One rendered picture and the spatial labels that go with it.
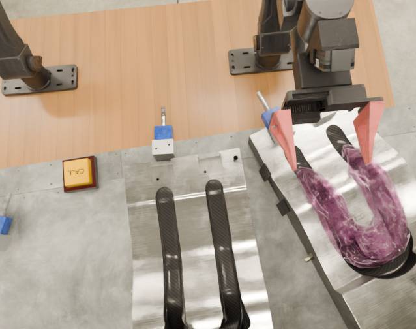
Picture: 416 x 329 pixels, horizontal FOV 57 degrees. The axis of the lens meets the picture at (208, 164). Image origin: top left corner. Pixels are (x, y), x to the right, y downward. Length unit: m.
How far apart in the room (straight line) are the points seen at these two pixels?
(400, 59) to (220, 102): 1.30
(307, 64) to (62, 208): 0.68
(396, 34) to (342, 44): 1.71
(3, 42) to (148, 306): 0.63
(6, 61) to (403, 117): 0.94
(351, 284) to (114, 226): 0.53
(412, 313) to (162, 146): 0.61
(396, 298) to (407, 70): 1.43
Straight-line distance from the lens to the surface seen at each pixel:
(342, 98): 0.53
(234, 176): 0.83
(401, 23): 2.23
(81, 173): 0.95
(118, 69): 1.06
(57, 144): 1.04
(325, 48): 0.47
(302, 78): 0.52
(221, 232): 0.82
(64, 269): 0.97
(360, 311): 0.83
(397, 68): 2.09
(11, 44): 0.97
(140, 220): 0.83
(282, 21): 0.60
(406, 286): 0.86
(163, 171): 0.87
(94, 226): 0.95
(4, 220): 1.00
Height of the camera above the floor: 1.70
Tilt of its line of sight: 75 degrees down
